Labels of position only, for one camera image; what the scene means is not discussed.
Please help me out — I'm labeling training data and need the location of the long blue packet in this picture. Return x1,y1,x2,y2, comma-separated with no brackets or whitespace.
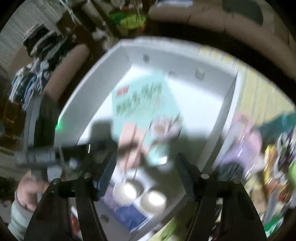
102,181,148,232

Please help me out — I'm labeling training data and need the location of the teal bottle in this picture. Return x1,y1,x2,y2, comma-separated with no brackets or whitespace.
254,115,296,139

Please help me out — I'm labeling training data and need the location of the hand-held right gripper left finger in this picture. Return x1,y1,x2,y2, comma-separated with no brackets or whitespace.
24,152,117,241

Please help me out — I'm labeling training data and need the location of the person's left hand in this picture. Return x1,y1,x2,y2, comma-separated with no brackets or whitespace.
15,172,51,212

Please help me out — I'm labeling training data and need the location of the bright green bag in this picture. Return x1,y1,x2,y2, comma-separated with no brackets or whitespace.
109,9,148,35

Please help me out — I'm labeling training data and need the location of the green packet with white print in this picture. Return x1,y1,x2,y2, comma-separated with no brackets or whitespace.
264,215,285,239

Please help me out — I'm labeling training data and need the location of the brown chair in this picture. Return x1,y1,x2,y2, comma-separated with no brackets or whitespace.
43,44,89,100

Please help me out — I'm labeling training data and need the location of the cream cup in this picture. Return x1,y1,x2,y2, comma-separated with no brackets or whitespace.
140,190,167,215
112,182,144,207

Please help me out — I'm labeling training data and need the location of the black cushion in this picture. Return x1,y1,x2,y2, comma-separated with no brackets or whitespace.
222,0,264,26

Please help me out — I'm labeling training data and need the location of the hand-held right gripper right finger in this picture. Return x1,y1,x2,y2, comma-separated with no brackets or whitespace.
177,152,267,241

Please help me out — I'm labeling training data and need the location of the pink purple packet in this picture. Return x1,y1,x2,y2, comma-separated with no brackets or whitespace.
215,113,264,167

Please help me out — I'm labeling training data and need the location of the white storage box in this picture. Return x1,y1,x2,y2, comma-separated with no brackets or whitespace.
54,38,242,241

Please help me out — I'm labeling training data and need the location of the mint green box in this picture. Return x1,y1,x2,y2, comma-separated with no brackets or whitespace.
110,71,183,167

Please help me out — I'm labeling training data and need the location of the pile of clothes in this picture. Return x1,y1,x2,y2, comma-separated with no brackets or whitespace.
9,23,77,109

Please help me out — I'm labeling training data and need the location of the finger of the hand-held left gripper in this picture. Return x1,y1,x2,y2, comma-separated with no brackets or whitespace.
55,143,93,163

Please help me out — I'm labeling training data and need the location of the brown sofa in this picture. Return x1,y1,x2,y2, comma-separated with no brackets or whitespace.
148,0,296,77

